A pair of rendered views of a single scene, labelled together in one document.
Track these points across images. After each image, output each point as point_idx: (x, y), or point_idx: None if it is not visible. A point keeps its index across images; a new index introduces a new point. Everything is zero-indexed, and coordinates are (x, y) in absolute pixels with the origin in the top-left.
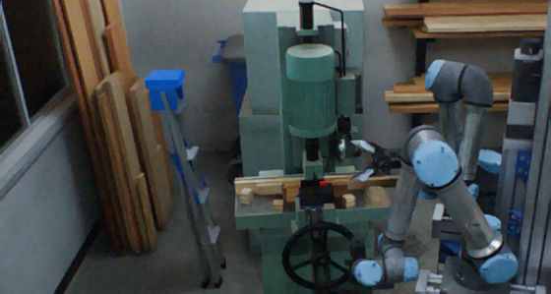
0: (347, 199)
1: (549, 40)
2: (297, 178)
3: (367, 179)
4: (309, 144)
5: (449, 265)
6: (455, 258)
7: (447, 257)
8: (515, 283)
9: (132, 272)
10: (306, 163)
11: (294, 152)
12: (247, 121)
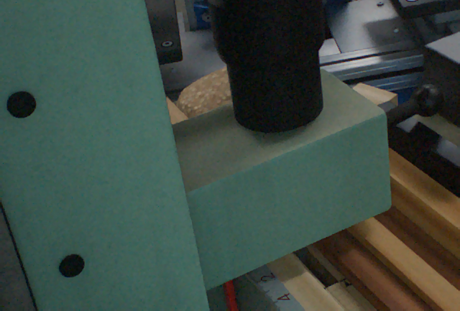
0: (391, 93)
1: None
2: (321, 305)
3: (170, 105)
4: None
5: None
6: None
7: (412, 3)
8: None
9: None
10: (354, 115)
11: (195, 241)
12: None
